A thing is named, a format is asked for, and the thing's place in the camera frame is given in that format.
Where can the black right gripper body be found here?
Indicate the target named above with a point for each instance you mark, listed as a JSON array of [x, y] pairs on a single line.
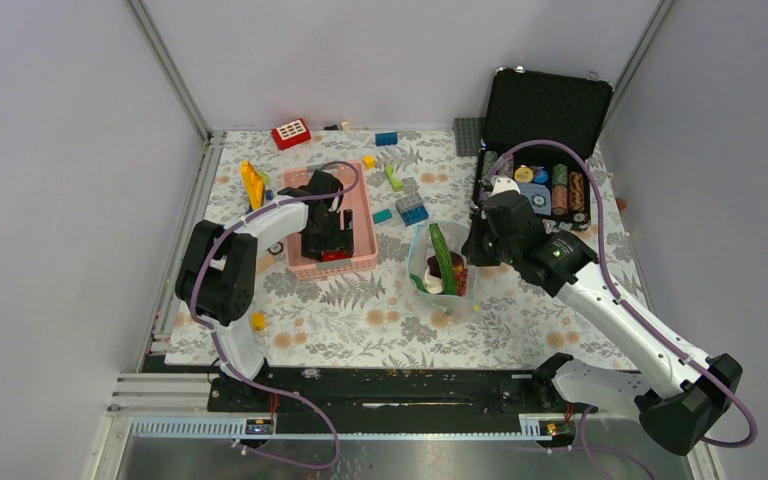
[[484, 248]]

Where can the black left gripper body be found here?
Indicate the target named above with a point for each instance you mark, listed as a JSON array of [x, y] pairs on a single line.
[[329, 236]]

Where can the red pepper toy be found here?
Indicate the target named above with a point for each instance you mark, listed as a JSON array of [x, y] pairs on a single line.
[[329, 256]]

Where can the dark mangosteen toy fruit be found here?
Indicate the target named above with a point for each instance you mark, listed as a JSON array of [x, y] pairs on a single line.
[[433, 267]]

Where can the clear zip top bag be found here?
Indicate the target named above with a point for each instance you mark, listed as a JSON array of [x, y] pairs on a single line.
[[461, 308]]

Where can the white mushroom toy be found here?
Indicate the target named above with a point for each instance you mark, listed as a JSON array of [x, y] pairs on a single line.
[[432, 284]]

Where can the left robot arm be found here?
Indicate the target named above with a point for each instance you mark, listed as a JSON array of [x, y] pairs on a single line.
[[216, 279]]

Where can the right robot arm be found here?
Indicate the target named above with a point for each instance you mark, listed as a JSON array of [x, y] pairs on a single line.
[[678, 392]]

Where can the pink perforated plastic basket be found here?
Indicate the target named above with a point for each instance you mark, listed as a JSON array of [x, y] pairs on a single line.
[[356, 198]]

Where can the teal small block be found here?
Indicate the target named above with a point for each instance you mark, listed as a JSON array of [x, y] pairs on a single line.
[[382, 216]]

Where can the small yellow block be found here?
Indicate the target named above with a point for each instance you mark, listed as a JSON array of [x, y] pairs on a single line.
[[370, 161]]

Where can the green curved block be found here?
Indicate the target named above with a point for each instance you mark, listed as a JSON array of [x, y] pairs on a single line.
[[394, 181]]

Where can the blue building brick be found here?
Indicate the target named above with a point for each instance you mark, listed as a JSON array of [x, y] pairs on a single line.
[[414, 215]]

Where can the grey building brick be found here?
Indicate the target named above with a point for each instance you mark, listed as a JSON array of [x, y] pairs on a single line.
[[409, 201]]

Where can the red window block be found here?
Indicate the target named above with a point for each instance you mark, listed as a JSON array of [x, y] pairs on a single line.
[[291, 134]]

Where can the black poker chip case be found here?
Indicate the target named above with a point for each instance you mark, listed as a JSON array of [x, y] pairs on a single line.
[[529, 115]]

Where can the grey baseplate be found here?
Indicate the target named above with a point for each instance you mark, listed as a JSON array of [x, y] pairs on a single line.
[[467, 134]]

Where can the yellow brick near front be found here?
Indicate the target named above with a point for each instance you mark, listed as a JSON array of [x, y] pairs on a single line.
[[258, 321]]

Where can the blue brick far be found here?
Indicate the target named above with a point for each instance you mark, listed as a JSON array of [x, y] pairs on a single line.
[[386, 138]]

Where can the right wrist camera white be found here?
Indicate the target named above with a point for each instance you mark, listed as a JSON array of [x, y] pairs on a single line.
[[502, 185]]

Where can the yellow toy frame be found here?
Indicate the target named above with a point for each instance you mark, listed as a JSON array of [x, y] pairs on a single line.
[[254, 184]]

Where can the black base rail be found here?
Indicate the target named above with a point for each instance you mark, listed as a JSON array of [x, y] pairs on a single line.
[[389, 401]]

